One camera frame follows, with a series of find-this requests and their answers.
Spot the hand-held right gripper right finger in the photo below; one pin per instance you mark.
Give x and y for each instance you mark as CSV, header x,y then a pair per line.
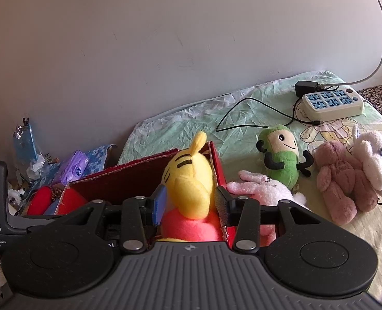
x,y
221,205

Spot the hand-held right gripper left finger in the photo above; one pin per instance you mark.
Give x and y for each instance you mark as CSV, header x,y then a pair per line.
x,y
160,205

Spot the yellow tiger plush toy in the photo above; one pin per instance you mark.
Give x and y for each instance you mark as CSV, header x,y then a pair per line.
x,y
184,180

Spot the red cardboard box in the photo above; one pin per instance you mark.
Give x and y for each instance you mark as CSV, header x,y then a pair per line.
x,y
126,184

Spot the white plush bunny plaid ears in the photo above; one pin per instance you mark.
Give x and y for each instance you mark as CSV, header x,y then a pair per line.
x,y
271,193
372,158

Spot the green plush toy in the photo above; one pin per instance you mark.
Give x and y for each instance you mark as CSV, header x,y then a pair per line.
x,y
283,164

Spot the pink plush teddy bear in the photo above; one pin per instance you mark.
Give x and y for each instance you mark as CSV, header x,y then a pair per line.
x,y
339,180

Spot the small white fluffy item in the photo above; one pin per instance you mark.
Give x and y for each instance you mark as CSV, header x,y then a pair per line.
x,y
16,197

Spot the red oval case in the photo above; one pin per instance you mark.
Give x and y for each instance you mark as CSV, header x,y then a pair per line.
x,y
39,200

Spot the crumpled white plastic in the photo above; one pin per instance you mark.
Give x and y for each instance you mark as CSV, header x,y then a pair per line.
x,y
36,168

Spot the brown pine cone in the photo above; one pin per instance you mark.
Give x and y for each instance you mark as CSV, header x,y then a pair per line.
x,y
57,192

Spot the blue foil package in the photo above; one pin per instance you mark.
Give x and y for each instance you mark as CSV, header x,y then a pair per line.
x,y
26,145

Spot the blue checked cloth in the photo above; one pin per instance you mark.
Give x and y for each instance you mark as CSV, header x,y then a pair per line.
x,y
97,158

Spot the purple tissue pack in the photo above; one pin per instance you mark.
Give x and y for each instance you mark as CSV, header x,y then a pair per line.
x,y
74,166

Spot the white power strip blue sockets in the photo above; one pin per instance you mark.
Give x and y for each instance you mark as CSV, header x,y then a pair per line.
x,y
326,113

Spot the black power adapter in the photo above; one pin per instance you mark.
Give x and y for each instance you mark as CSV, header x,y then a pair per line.
x,y
306,88

